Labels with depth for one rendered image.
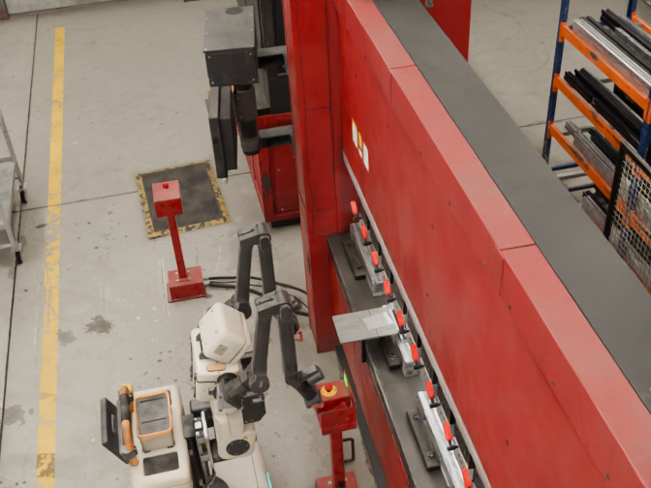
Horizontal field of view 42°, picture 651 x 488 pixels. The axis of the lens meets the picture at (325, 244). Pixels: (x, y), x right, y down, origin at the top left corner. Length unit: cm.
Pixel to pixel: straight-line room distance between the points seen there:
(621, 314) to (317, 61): 236
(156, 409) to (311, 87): 164
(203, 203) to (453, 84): 378
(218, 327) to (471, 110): 131
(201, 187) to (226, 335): 342
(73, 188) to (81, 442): 259
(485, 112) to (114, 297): 356
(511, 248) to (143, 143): 544
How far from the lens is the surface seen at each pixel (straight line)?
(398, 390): 377
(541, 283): 213
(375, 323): 388
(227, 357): 342
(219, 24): 441
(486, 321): 249
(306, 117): 419
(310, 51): 404
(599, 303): 210
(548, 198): 242
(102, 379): 528
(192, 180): 676
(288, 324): 317
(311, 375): 339
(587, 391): 190
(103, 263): 611
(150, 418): 376
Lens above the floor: 367
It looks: 38 degrees down
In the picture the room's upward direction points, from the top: 4 degrees counter-clockwise
